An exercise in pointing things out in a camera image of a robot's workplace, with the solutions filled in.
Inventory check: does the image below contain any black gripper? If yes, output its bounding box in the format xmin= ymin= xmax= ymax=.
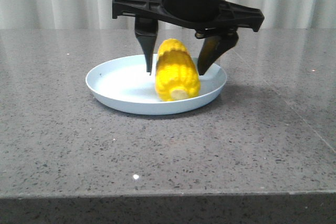
xmin=112 ymin=0 xmax=264 ymax=76

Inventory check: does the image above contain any yellow corn cob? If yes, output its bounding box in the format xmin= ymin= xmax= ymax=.
xmin=155 ymin=38 xmax=201 ymax=101

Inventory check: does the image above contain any light blue round plate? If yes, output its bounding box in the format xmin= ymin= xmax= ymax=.
xmin=86 ymin=55 xmax=227 ymax=115

